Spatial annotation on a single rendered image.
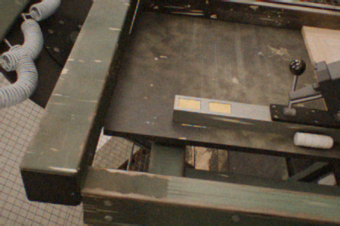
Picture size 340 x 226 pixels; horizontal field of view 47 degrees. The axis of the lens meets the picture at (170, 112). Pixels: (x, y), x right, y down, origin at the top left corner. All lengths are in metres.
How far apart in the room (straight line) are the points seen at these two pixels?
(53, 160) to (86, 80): 0.22
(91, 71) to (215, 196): 0.37
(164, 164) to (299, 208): 0.29
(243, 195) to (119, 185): 0.22
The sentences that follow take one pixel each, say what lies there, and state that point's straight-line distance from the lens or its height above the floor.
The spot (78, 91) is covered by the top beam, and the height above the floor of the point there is 1.90.
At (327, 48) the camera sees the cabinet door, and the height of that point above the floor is 1.32.
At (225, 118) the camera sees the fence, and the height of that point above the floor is 1.60.
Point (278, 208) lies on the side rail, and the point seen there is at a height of 1.54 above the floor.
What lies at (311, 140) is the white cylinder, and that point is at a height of 1.43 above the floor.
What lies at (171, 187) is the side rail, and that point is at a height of 1.70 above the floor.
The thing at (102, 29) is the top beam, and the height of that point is 1.90.
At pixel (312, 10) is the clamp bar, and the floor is 1.38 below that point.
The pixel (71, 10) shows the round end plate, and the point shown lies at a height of 1.94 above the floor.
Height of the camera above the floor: 2.03
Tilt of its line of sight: 22 degrees down
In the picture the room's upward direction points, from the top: 58 degrees counter-clockwise
